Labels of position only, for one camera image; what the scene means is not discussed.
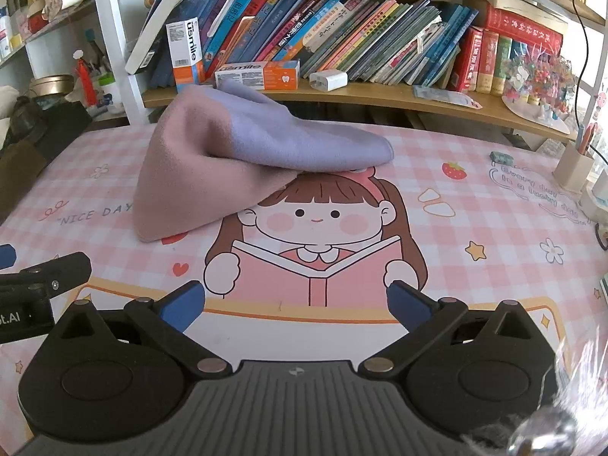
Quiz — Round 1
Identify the thick red lying book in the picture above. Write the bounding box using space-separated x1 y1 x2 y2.
484 2 564 51

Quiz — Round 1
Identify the white shelf post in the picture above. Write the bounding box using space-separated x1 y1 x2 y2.
90 0 191 127

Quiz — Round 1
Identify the row of colourful books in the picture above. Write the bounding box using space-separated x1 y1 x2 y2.
147 0 480 89

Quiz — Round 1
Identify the black cable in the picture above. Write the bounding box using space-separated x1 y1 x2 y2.
570 0 594 125

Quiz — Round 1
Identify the brown corduroy cloth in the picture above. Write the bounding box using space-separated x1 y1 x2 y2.
0 141 49 225

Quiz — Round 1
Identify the beige pen holder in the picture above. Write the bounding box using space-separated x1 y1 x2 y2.
553 141 595 191

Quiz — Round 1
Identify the pale blue flat packet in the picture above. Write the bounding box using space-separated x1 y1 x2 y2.
412 84 481 109

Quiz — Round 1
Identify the colourful bead ornament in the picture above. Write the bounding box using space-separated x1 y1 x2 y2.
501 43 578 135

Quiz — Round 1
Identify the thick white-paged book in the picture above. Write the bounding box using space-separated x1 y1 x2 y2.
124 0 184 74

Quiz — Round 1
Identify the white cloth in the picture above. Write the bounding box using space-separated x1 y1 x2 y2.
0 84 21 120

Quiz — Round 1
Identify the long white and orange box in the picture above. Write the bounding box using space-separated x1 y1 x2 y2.
215 60 301 91

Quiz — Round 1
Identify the fluffy white sleeve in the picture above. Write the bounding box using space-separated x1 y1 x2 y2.
508 332 608 456

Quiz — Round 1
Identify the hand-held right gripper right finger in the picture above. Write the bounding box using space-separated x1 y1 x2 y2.
358 280 554 376

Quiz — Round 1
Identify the white charger plug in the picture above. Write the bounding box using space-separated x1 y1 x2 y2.
309 69 348 93

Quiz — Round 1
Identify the silver bead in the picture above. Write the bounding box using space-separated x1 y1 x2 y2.
506 406 578 456

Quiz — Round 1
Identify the bundle of pencils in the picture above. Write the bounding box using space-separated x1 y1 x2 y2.
576 122 600 155

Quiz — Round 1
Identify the red tassel ornament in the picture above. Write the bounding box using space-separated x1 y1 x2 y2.
73 50 99 108

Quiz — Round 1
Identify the purple and pink sweater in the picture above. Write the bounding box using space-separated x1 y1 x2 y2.
132 78 395 243

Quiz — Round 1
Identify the green upright book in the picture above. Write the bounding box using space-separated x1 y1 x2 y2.
491 35 515 96

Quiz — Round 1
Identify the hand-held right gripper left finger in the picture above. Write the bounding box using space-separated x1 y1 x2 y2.
56 280 233 377

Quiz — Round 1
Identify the red and yellow upright book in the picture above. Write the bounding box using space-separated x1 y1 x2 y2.
475 31 499 94

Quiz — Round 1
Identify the black cloth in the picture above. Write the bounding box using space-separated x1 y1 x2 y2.
33 102 94 163

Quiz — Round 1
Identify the tall white and orange box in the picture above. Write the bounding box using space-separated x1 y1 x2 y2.
166 18 206 95

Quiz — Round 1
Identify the pink checked cartoon table mat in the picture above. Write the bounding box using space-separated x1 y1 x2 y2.
0 123 608 456

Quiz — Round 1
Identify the white tub with green lid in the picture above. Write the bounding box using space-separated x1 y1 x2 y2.
97 73 126 115

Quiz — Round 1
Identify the thick red upright book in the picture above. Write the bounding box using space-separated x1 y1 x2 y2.
449 26 484 92

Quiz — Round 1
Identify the bunch of pens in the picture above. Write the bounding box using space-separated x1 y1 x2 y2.
84 28 117 77

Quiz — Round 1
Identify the beige lying book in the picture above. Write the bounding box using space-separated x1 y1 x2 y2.
463 0 569 24

